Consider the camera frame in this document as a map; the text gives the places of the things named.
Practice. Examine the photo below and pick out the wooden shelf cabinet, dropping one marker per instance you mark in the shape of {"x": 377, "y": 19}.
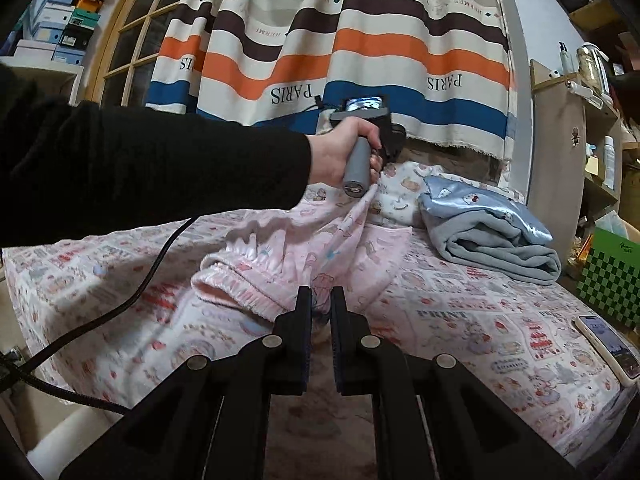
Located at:
{"x": 550, "y": 185}

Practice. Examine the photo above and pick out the folded grey garment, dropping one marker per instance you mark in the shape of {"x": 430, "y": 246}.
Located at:
{"x": 500, "y": 255}

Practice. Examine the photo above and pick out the smartphone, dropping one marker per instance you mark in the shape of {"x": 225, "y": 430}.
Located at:
{"x": 610, "y": 347}

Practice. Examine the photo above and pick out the green checkered box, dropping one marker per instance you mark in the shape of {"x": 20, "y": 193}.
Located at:
{"x": 612, "y": 280}

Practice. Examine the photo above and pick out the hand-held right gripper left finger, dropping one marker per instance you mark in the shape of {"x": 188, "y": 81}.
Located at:
{"x": 304, "y": 350}

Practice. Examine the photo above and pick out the glass jar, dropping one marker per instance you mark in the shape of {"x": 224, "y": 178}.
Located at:
{"x": 592, "y": 70}

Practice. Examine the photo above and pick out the printed bed sheet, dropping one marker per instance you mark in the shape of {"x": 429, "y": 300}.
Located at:
{"x": 475, "y": 325}

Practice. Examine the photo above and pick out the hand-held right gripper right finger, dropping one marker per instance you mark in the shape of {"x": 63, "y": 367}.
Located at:
{"x": 339, "y": 350}

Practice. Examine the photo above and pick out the white pump bottle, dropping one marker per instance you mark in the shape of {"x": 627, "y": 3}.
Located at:
{"x": 566, "y": 60}

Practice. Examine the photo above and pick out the white lint roller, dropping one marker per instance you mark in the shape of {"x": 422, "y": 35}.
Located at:
{"x": 585, "y": 94}

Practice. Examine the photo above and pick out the folded blue satin garment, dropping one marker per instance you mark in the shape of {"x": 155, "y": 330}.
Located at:
{"x": 480, "y": 210}

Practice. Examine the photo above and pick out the person's left forearm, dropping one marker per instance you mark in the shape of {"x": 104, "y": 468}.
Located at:
{"x": 150, "y": 170}

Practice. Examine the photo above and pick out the striped curtain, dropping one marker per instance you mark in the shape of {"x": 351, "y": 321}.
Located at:
{"x": 380, "y": 45}

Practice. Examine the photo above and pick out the person's left hand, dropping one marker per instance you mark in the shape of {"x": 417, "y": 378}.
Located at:
{"x": 330, "y": 155}

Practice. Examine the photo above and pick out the white bear-print pillow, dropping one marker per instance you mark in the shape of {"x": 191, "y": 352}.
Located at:
{"x": 400, "y": 195}

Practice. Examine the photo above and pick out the wooden door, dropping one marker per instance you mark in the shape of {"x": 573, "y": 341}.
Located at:
{"x": 135, "y": 35}

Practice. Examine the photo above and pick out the pink printed pants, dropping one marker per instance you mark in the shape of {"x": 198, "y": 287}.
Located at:
{"x": 280, "y": 255}

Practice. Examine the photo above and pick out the stack of storage boxes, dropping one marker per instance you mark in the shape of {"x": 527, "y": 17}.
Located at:
{"x": 55, "y": 25}

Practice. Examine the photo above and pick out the bear sticker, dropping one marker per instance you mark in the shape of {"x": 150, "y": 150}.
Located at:
{"x": 575, "y": 136}

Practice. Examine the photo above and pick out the white shelf unit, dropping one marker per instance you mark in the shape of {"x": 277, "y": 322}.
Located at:
{"x": 45, "y": 80}

